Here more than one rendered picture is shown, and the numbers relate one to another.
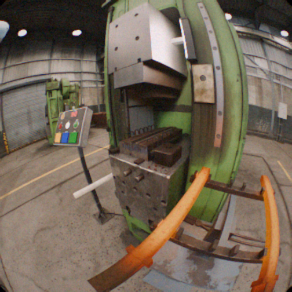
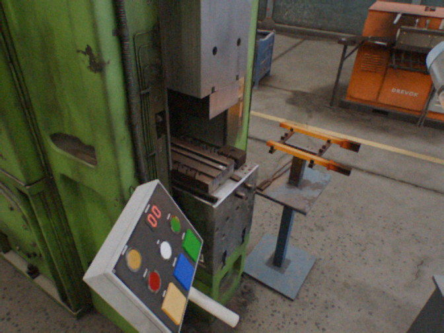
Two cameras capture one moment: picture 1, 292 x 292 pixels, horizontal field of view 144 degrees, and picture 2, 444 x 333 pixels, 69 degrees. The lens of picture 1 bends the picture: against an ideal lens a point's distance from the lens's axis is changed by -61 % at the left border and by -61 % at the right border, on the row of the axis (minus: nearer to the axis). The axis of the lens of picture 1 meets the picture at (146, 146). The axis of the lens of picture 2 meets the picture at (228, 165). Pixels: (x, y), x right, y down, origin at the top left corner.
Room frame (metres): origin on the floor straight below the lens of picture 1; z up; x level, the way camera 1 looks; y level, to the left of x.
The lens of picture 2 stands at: (0.71, 1.19, 1.79)
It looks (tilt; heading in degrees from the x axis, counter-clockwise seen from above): 34 degrees down; 262
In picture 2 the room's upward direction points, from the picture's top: 3 degrees clockwise
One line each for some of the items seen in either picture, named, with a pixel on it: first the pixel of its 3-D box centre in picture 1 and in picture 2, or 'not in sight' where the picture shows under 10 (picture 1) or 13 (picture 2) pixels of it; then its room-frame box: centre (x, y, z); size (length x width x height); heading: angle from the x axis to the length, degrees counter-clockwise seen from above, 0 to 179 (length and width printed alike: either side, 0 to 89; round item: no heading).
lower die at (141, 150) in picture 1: (154, 138); (184, 160); (0.74, -0.06, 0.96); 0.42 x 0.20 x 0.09; 141
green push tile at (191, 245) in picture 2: (73, 137); (190, 245); (0.72, 0.49, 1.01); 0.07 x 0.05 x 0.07; 76
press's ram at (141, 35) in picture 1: (156, 44); (185, 16); (0.71, -0.09, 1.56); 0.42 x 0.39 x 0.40; 141
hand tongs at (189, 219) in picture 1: (236, 237); (287, 166); (0.12, -0.35, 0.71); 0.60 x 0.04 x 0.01; 44
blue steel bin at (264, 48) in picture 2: not in sight; (231, 53); (-0.02, -4.06, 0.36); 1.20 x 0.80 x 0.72; 151
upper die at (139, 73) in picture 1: (152, 80); (180, 85); (0.74, -0.06, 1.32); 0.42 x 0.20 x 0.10; 141
